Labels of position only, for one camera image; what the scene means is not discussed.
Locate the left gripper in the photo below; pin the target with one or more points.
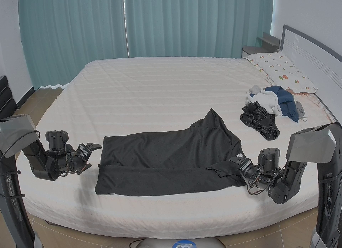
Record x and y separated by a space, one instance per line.
84 152

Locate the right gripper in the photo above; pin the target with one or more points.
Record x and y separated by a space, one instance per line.
244 165

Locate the black T-shirt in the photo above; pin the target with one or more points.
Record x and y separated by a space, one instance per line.
173 161

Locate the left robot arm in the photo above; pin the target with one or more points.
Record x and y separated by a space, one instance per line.
16 137

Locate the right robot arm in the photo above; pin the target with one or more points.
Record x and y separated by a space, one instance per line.
310 145

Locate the pile of clothes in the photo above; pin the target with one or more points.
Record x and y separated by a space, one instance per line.
260 122

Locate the bed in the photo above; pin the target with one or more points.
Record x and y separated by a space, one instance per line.
173 86

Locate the white printed pillow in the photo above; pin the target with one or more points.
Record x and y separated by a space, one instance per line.
283 72

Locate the grey bedside table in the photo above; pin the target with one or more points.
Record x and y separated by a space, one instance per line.
253 50

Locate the blue-green curtain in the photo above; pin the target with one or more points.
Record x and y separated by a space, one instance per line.
66 27
200 14

